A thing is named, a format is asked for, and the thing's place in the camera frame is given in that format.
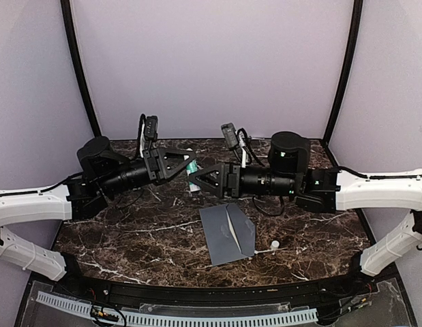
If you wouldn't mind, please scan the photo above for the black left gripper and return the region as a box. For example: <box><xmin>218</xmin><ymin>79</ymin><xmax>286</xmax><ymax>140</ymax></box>
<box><xmin>99</xmin><ymin>146</ymin><xmax>196</xmax><ymax>197</ymax></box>

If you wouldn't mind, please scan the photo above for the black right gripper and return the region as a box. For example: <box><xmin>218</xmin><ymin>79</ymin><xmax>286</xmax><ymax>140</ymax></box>
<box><xmin>188</xmin><ymin>161</ymin><xmax>298</xmax><ymax>199</ymax></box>

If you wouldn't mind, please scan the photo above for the green white glue stick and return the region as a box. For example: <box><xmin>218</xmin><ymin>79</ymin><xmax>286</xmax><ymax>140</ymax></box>
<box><xmin>185</xmin><ymin>148</ymin><xmax>200</xmax><ymax>193</ymax></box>

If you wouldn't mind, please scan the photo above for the white letter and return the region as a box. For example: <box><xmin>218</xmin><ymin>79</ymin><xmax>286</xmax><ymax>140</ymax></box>
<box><xmin>226</xmin><ymin>210</ymin><xmax>241</xmax><ymax>253</ymax></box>

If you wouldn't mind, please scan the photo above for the blue-grey envelope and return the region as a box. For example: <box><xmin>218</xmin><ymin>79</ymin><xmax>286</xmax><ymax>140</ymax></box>
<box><xmin>199</xmin><ymin>203</ymin><xmax>256</xmax><ymax>266</ymax></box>

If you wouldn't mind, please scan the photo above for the white glue stick cap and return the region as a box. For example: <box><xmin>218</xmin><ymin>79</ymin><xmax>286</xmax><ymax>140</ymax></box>
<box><xmin>270</xmin><ymin>240</ymin><xmax>280</xmax><ymax>251</ymax></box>

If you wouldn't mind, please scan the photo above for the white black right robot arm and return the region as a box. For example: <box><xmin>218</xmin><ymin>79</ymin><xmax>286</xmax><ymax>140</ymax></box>
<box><xmin>189</xmin><ymin>131</ymin><xmax>422</xmax><ymax>296</ymax></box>

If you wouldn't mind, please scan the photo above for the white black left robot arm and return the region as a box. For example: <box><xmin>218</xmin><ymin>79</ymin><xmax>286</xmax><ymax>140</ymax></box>
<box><xmin>0</xmin><ymin>136</ymin><xmax>196</xmax><ymax>297</ymax></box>

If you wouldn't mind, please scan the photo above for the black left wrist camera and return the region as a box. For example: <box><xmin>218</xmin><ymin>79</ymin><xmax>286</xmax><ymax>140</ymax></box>
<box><xmin>143</xmin><ymin>116</ymin><xmax>158</xmax><ymax>142</ymax></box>

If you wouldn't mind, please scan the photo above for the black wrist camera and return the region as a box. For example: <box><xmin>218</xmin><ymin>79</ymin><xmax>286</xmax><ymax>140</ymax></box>
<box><xmin>221</xmin><ymin>123</ymin><xmax>239</xmax><ymax>151</ymax></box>
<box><xmin>143</xmin><ymin>116</ymin><xmax>158</xmax><ymax>142</ymax></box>

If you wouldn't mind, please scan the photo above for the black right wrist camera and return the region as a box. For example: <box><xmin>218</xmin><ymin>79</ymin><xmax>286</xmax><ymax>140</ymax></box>
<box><xmin>221</xmin><ymin>123</ymin><xmax>239</xmax><ymax>151</ymax></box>

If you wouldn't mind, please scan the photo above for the white slotted cable duct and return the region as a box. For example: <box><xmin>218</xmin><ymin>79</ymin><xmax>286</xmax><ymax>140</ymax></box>
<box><xmin>36</xmin><ymin>292</ymin><xmax>318</xmax><ymax>326</ymax></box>

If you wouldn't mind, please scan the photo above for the black front table rail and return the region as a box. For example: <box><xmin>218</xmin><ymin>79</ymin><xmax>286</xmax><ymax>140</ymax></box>
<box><xmin>54</xmin><ymin>275</ymin><xmax>376</xmax><ymax>308</ymax></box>

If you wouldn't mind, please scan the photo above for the black left frame post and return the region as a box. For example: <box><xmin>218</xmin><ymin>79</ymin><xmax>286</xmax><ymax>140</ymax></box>
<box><xmin>59</xmin><ymin>0</ymin><xmax>102</xmax><ymax>137</ymax></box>

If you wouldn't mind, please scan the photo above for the black frame post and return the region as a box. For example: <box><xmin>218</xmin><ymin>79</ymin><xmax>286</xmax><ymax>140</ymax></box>
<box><xmin>322</xmin><ymin>0</ymin><xmax>363</xmax><ymax>147</ymax></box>
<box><xmin>59</xmin><ymin>0</ymin><xmax>102</xmax><ymax>137</ymax></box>

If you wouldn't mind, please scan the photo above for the black right frame post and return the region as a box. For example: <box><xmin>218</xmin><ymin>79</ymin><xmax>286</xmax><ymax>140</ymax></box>
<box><xmin>322</xmin><ymin>0</ymin><xmax>363</xmax><ymax>147</ymax></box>

